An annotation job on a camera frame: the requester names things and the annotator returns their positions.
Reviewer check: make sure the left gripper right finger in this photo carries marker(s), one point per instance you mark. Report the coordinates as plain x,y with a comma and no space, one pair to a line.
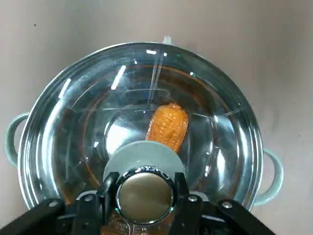
207,218

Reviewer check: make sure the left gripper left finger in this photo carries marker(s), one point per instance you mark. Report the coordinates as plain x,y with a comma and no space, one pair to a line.
80,215

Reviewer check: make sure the orange corn cob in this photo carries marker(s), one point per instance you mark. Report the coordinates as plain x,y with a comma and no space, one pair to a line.
168,127

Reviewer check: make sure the glass lid with chrome knob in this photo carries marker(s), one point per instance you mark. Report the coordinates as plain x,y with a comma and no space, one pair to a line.
85,110

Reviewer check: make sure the pale green steel pot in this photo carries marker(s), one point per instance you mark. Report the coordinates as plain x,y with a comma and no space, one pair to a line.
275,181

